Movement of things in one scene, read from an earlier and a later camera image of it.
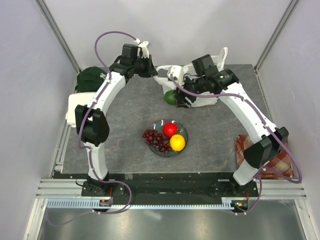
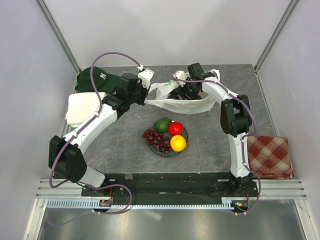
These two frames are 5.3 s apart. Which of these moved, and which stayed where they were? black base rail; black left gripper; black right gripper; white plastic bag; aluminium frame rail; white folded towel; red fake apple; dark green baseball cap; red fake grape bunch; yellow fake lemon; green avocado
Moved: white plastic bag; red fake apple; green avocado; black left gripper
Stayed: white folded towel; aluminium frame rail; dark green baseball cap; yellow fake lemon; black right gripper; red fake grape bunch; black base rail
